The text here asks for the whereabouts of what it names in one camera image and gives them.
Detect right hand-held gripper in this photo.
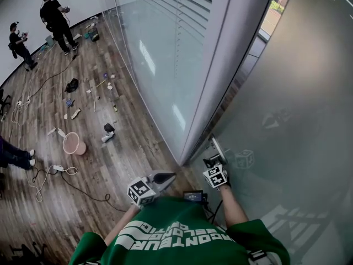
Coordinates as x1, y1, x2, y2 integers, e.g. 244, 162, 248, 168
202, 153, 231, 190

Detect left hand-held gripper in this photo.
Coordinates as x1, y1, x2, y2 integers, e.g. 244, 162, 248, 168
126, 169, 178, 206

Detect metal door handle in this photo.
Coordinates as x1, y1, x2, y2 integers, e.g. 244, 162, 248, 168
205, 133, 228, 165

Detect frosted glass door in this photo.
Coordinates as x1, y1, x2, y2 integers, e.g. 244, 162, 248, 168
190, 0, 353, 265

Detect person's left forearm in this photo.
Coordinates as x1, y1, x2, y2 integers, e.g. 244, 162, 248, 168
104, 203, 142, 246

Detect person's right forearm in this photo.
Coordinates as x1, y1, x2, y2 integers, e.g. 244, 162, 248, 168
218, 185, 249, 229

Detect black chest screen device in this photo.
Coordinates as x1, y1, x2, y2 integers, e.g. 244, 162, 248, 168
183, 189, 208, 204

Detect green printed shirt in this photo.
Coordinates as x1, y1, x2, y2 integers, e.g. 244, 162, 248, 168
68, 196, 291, 265

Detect white bottle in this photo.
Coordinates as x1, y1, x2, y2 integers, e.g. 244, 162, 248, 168
100, 130, 115, 144

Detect pink waste basket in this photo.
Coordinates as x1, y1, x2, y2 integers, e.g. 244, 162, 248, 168
62, 131, 87, 156

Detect black bag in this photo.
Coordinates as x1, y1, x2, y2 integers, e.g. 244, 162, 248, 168
64, 77, 80, 94

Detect black office chair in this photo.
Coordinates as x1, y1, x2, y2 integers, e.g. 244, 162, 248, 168
9, 241, 48, 265
0, 88, 12, 113

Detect glass partition with blinds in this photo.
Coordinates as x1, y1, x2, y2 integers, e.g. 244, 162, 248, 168
100, 0, 236, 164

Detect black mesh waste bin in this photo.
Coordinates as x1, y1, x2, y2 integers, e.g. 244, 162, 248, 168
87, 26, 100, 42

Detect glass window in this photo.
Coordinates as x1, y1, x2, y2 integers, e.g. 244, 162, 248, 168
259, 0, 293, 43

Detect white cable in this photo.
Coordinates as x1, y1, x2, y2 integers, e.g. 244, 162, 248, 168
26, 164, 79, 203

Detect white door frame post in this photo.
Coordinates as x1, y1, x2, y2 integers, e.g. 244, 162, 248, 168
178, 0, 277, 167

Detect long black cable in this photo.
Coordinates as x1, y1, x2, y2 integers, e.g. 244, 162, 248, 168
27, 54, 78, 98

